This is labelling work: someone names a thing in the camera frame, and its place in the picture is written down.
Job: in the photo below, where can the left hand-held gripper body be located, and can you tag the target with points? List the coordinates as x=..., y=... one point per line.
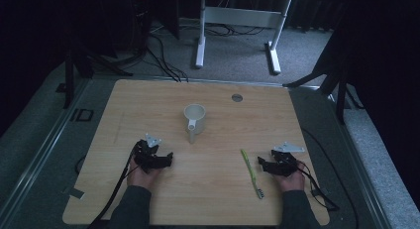
x=147, y=161

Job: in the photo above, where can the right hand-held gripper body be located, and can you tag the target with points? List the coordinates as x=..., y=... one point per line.
x=284, y=165

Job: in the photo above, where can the green toothbrush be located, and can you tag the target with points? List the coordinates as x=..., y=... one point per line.
x=251, y=173

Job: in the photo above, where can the white cup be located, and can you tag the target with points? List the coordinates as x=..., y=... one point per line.
x=194, y=116

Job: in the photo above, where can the person's left hand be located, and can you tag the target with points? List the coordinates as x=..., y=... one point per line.
x=142, y=177

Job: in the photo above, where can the person's right hand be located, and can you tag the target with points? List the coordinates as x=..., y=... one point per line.
x=292, y=181

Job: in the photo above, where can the grey tape strip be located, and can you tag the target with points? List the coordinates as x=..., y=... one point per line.
x=75, y=193

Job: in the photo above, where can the black metal stand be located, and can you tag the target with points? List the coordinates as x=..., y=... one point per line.
x=340, y=100
x=68, y=80

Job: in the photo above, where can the black computer tower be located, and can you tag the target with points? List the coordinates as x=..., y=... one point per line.
x=141, y=17

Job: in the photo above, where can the metal floor rail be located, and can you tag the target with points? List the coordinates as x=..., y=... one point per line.
x=43, y=149
x=360, y=176

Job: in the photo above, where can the white desk frame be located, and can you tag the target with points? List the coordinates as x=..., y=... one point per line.
x=241, y=17

